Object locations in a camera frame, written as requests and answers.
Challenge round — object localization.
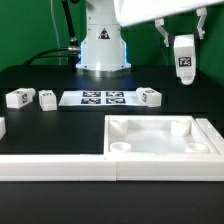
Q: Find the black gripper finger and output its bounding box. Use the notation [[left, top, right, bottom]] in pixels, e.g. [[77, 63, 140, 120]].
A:
[[155, 18, 170, 47], [196, 7, 207, 39]]

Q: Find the white square table top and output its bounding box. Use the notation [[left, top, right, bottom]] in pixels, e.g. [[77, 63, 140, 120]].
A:
[[104, 115, 221, 155]]

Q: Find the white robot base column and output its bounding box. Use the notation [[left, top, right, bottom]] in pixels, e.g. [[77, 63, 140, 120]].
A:
[[76, 0, 131, 77]]

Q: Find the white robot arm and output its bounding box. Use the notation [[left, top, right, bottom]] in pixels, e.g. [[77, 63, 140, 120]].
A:
[[113, 0, 224, 46]]

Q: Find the white left fence piece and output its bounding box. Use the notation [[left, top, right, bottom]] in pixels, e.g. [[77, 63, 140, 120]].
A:
[[0, 117, 6, 140]]

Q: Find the black cable bundle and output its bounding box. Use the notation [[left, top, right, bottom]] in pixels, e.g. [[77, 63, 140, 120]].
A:
[[22, 0, 83, 68]]

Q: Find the white marker base plate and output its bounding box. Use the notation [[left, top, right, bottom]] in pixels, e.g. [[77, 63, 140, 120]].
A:
[[59, 91, 144, 106]]

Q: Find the white right fence rail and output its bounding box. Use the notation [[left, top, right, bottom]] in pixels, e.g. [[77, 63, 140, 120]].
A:
[[196, 118, 224, 152]]

